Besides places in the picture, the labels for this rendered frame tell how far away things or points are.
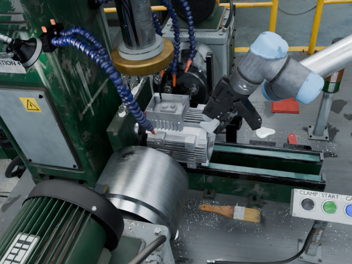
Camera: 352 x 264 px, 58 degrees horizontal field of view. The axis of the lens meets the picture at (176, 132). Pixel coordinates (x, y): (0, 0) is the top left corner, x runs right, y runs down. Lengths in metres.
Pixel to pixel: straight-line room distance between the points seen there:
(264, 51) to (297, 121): 0.77
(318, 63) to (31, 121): 0.84
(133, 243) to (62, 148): 0.50
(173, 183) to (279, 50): 0.41
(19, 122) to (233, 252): 0.77
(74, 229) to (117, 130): 0.49
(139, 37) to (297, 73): 0.41
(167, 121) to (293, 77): 0.41
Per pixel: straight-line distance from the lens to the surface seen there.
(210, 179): 1.13
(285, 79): 0.79
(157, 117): 1.01
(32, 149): 1.17
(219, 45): 1.37
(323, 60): 0.97
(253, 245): 1.09
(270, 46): 0.76
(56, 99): 0.93
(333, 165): 1.34
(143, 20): 0.86
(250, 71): 0.79
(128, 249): 0.68
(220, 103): 0.87
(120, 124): 0.98
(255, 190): 1.15
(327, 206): 0.87
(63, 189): 0.56
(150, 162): 0.83
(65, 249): 0.53
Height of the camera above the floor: 1.76
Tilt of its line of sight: 42 degrees down
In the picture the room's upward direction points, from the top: 8 degrees counter-clockwise
